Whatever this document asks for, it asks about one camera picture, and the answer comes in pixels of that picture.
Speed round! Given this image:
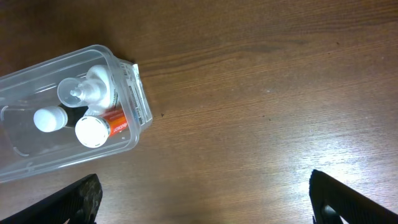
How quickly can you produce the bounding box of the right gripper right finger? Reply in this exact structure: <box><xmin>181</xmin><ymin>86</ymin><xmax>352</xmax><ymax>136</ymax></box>
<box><xmin>309</xmin><ymin>169</ymin><xmax>397</xmax><ymax>224</ymax></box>

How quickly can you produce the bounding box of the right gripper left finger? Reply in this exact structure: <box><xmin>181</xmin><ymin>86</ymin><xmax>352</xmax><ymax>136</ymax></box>
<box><xmin>1</xmin><ymin>174</ymin><xmax>103</xmax><ymax>224</ymax></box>

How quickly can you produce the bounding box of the orange tube white cap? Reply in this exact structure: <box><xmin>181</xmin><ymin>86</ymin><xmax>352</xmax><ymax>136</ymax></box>
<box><xmin>75</xmin><ymin>109</ymin><xmax>128</xmax><ymax>148</ymax></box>

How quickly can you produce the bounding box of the dark syrup bottle white cap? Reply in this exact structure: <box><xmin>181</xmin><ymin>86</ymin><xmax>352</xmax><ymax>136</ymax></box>
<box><xmin>33</xmin><ymin>104</ymin><xmax>90</xmax><ymax>133</ymax></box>

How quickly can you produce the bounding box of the white spray bottle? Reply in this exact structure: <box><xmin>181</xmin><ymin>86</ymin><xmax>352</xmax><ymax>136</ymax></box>
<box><xmin>57</xmin><ymin>64</ymin><xmax>121</xmax><ymax>116</ymax></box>

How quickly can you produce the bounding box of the clear plastic container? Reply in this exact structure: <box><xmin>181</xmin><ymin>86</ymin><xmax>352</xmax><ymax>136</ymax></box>
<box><xmin>0</xmin><ymin>44</ymin><xmax>154</xmax><ymax>184</ymax></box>

